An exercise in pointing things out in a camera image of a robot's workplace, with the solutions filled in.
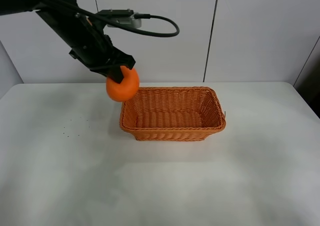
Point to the orange wicker basket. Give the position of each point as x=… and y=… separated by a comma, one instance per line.
x=172, y=114

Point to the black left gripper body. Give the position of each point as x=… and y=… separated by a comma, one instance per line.
x=99, y=55

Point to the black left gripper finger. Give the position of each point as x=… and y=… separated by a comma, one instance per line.
x=116, y=74

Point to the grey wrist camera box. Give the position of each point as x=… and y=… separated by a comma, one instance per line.
x=123, y=17

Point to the orange with stem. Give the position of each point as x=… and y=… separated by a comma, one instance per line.
x=127, y=88

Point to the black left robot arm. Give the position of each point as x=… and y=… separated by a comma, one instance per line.
x=83, y=33

